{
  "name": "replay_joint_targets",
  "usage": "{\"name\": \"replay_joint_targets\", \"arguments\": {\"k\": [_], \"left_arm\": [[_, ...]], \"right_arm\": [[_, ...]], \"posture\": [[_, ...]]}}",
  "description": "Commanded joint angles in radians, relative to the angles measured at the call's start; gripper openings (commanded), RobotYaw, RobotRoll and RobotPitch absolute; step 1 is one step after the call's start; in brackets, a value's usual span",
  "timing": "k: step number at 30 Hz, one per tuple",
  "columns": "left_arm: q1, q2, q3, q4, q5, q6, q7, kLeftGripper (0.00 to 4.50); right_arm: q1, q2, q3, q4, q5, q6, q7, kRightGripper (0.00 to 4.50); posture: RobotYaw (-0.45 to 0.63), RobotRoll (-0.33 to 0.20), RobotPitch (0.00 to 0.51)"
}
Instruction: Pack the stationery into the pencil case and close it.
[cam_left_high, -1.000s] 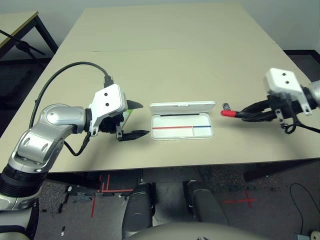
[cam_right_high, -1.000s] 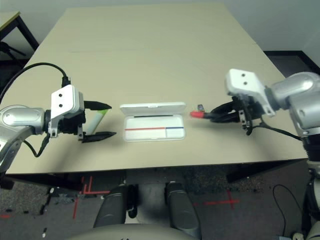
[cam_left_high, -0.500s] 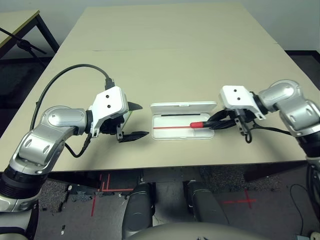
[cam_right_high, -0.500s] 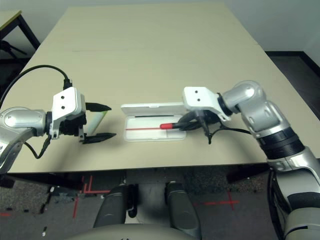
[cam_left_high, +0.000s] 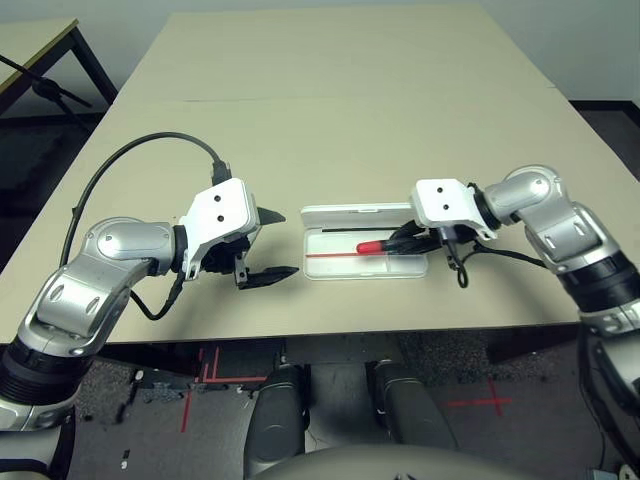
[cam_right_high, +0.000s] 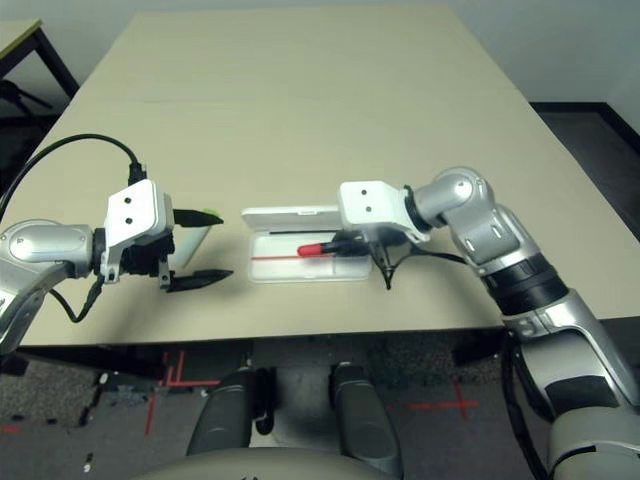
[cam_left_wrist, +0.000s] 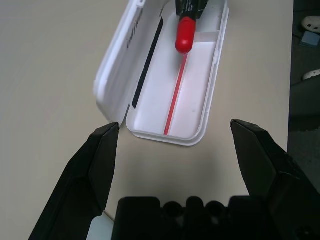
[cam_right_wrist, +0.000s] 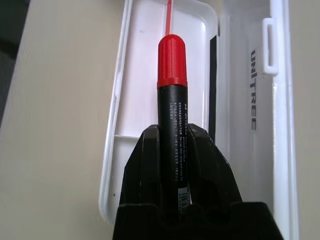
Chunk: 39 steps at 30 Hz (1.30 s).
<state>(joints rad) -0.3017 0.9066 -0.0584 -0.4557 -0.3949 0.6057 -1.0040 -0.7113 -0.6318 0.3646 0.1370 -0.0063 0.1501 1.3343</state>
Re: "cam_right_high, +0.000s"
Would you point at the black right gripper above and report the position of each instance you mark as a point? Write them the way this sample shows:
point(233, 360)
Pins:
point(392, 239)

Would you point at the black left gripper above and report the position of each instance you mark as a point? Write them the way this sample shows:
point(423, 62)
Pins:
point(145, 260)

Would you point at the pale highlighter with green cap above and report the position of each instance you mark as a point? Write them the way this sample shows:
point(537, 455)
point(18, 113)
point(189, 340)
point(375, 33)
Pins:
point(192, 245)

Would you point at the black marker with red cap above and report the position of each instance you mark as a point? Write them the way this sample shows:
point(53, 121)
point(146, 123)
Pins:
point(312, 250)

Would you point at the white plastic pencil case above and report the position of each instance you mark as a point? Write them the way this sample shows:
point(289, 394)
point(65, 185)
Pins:
point(300, 272)

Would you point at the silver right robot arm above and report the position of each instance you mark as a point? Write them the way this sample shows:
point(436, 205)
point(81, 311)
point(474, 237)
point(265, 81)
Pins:
point(465, 200)

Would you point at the dark grey right robot leg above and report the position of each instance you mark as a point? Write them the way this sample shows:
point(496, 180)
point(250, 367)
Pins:
point(360, 410)

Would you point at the dark grey robot leg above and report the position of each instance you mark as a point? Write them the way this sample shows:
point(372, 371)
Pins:
point(360, 410)
point(225, 415)

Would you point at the dark grey left robot leg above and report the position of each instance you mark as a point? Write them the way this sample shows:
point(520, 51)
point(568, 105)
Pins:
point(225, 415)

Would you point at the red floor tape cross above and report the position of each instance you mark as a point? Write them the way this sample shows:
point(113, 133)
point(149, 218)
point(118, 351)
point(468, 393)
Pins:
point(462, 404)

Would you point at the grey robot torso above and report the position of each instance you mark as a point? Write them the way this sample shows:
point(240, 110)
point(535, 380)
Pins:
point(260, 467)

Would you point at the black tripod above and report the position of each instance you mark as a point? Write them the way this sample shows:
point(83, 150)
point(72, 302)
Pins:
point(20, 97)

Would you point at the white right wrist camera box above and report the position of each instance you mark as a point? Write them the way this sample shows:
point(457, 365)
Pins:
point(367, 200)

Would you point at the side table with black frame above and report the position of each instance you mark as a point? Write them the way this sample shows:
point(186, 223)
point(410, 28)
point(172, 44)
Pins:
point(17, 32)

